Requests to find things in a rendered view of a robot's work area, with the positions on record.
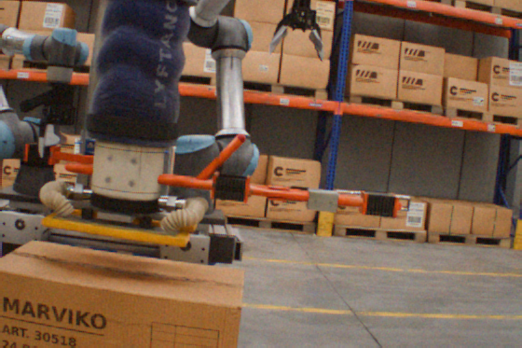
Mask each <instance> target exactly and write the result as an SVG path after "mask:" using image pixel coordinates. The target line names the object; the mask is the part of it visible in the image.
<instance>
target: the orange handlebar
mask: <svg viewBox="0 0 522 348"><path fill-rule="evenodd" d="M55 160H65V161H72V162H67V163H65V170H66V172H68V173H73V174H87V175H93V163H94V156H88V155H81V154H74V153H66V152H59V151H57V152H56V157H55ZM79 162H80V163H79ZM86 163H87V164H86ZM158 183H159V184H164V185H172V186H175V187H180V188H195V189H203V190H212V187H213V181H212V180H210V179H208V180H207V181H204V180H196V177H194V176H186V175H178V174H160V175H159V176H158ZM249 195H253V196H260V197H267V200H273V201H282V202H289V200H293V201H302V202H307V201H308V200H309V193H308V192H307V191H306V190H299V189H290V188H289V187H287V186H276V185H268V186H258V185H251V184H250V187H249ZM337 205H340V206H349V207H356V208H362V206H363V198H361V196H358V197H355V196H347V195H339V194H338V200H337Z"/></svg>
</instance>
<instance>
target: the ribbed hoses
mask: <svg viewBox="0 0 522 348"><path fill-rule="evenodd" d="M64 181H69V180H67V179H62V178H59V179H58V180H56V181H51V182H49V183H46V184H45V185H44V186H43V187H42V188H41V190H40V198H41V202H42V203H43V204H45V205H46V206H49V207H50V208H53V209H54V210H55V209H56V211H57V214H59V216H68V215H69V214H70V213H73V211H74V210H75V209H73V206H71V203H69V200H66V199H67V198H68V196H69V191H68V194H67V185H68V187H69V184H68V182H67V184H66V182H64ZM65 196H66V198H65ZM208 207H209V205H208V202H207V201H206V200H205V199H204V198H201V197H197V198H191V199H187V200H186V201H185V203H184V205H183V209H182V210H177V211H176V212H175V211H172V213H171V214H168V215H167V216H165V217H164V218H163V219H162V220H161V221H159V225H160V226H161V227H162V228H163V230H164V231H166V232H176V231H177V229H179V228H181V227H185V226H188V227H189V226H194V225H196V224H198V223H199V222H200V221H201V220H202V218H203V216H204V213H205V212H206V211H207V210H208Z"/></svg>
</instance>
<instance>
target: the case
mask: <svg viewBox="0 0 522 348"><path fill-rule="evenodd" d="M244 280H245V270H240V269H231V268H223V267H214V266H206V265H198V264H195V263H189V262H181V261H172V260H164V259H155V258H148V257H140V256H132V255H124V254H116V253H113V252H108V251H100V250H92V249H85V248H83V247H76V246H69V245H61V244H55V243H47V242H39V241H30V242H29V243H27V244H25V245H24V246H21V247H20V248H18V249H16V250H15V251H13V252H12V251H11V253H9V254H7V255H6V256H4V257H1V258H0V348H238V337H239V328H240V315H241V305H242V298H243V288H244Z"/></svg>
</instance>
